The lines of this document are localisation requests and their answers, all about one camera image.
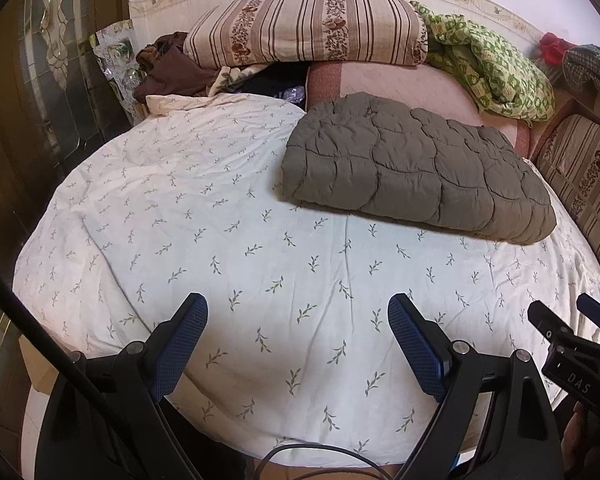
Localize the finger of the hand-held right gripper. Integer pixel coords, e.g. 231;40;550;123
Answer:
527;301;576;343
577;293;600;332

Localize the thin black cable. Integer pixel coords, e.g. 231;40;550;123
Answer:
252;441;396;480

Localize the green patterned blanket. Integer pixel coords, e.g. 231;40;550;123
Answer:
410;0;556;128

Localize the wooden bed frame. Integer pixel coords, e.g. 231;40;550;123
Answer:
19;335;61;396

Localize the dark patterned glass door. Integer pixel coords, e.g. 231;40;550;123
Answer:
0;0;131;261

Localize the dark cloth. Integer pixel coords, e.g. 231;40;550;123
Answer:
240;62;311;98

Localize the grey quilted puffer jacket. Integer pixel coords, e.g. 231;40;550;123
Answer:
280;92;558;246

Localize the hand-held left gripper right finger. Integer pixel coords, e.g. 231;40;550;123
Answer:
387;293;565;480

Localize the red cloth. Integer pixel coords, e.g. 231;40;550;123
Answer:
537;32;578;66

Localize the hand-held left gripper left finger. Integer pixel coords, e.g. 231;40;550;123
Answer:
34;292;209;480

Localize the printed plastic bag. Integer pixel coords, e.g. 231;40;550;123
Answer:
87;19;148;123

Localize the brown cloth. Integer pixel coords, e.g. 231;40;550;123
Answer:
134;31;221;103

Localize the striped floral beige pillow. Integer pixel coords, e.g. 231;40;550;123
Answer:
182;0;429;70

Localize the pink mattress cover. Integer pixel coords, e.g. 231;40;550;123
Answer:
305;60;533;161

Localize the grey checkered cloth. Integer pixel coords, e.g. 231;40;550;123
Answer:
562;44;600;93

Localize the thick black cable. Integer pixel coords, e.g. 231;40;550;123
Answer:
0;255;131;461

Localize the white leaf print bedsheet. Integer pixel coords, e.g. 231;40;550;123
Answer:
12;94;600;468

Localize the cream floral cloth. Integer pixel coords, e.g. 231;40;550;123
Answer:
207;62;271;97

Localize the striped floral sofa cushion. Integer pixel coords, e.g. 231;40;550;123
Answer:
535;85;600;291

